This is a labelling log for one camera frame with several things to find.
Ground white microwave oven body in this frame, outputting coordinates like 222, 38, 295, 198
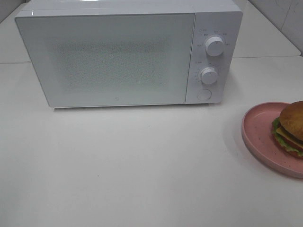
15, 0, 243, 105

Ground white microwave door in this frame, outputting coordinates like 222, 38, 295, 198
16, 14, 195, 108

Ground round white door button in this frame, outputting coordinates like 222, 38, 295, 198
197, 89, 212, 101

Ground upper white power knob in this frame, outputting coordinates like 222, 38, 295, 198
205, 35, 224, 57

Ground burger with lettuce and cheese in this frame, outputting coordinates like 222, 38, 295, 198
271, 101, 303, 159

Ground pink speckled plate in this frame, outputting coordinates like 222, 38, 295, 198
241, 102, 303, 179

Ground white timer knob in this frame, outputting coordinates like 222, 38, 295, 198
200, 67, 219, 85

